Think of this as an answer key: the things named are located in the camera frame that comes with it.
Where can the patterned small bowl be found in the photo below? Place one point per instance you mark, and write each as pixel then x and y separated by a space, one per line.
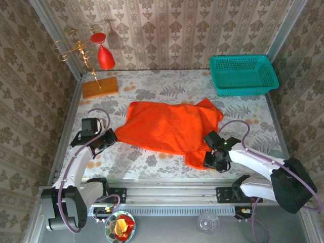
pixel 110 227

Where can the clear plastic cup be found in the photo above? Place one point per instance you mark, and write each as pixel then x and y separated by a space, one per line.
pixel 208 222

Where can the red gold foil wrapper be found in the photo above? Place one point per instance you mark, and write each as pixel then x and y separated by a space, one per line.
pixel 122 226

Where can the small black connector board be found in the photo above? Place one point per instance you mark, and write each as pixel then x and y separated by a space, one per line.
pixel 101 210
pixel 240 213

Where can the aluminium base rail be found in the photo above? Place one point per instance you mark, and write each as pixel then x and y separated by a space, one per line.
pixel 172 192

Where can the pale green glass object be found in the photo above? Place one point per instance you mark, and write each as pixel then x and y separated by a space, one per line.
pixel 277 154

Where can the orange t-shirt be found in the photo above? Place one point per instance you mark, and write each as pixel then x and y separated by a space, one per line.
pixel 164 126

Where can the aluminium frame post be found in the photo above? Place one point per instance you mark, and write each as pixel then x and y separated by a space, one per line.
pixel 286 30
pixel 58 38

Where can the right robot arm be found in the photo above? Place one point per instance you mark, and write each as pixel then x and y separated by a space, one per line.
pixel 253 159

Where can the red wine glass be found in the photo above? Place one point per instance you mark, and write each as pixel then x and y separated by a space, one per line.
pixel 105 59

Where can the teal plastic basket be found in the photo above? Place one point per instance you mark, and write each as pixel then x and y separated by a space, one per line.
pixel 227 65

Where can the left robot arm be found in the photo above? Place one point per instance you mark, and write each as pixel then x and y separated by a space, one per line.
pixel 78 162

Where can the wooden base block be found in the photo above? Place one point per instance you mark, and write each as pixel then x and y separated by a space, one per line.
pixel 106 88

